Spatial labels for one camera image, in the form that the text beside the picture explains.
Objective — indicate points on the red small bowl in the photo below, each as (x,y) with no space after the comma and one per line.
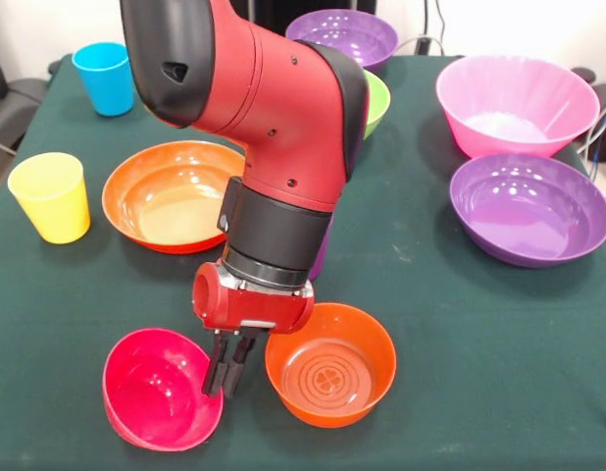
(156,402)

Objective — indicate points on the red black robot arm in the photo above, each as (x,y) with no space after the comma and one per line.
(283,122)

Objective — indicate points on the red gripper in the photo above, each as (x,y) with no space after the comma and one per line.
(254,311)

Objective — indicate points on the pink large bowl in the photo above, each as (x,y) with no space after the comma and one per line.
(514,108)

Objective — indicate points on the purple rounded deep bowl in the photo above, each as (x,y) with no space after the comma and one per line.
(362,34)

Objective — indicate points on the black power plug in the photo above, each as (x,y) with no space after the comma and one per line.
(423,45)

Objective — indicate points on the green bowl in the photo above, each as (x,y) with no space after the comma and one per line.
(377,103)

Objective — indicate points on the orange wide shallow bowl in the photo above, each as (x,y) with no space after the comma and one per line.
(170,206)

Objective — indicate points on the black office chair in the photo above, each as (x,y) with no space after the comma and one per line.
(18,98)

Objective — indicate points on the dark green table cloth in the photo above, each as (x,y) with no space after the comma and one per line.
(430,368)

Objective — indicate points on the purple wide shallow bowl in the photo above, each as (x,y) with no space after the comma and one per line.
(528,211)

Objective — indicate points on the yellow plastic cup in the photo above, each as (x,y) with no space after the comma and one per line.
(53,211)

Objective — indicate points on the orange small bowl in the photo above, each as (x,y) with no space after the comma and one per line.
(332,407)

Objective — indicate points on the blue plastic cup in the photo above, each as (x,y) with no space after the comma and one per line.
(102,83)

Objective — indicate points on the purple plastic cup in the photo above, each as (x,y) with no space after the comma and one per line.
(320,260)

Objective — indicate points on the black small knob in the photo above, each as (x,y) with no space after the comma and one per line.
(53,67)

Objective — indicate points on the black rounded object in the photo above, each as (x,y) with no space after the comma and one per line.
(583,74)

